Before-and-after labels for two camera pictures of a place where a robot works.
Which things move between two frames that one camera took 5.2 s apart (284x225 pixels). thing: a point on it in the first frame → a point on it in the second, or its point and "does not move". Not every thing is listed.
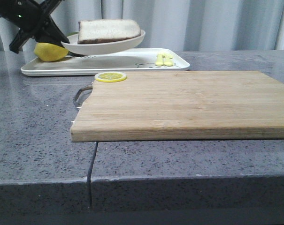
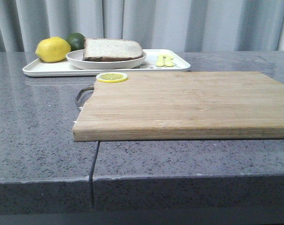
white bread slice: x=91 y=31 → x=105 y=49
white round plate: x=101 y=47 → x=76 y=57
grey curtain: x=179 y=25 does not move
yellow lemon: x=48 y=52 does not move
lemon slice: x=110 y=77 does not move
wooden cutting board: x=184 y=105 does not move
